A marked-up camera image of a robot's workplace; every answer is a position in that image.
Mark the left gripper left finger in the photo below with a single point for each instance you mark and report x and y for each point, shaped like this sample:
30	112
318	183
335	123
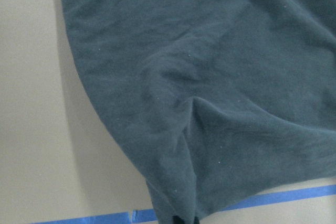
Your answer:
177	220

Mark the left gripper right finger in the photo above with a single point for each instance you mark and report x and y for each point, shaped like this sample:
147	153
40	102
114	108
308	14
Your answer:
196	220

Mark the black graphic t-shirt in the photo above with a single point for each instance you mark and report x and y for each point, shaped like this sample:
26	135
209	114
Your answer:
213	101

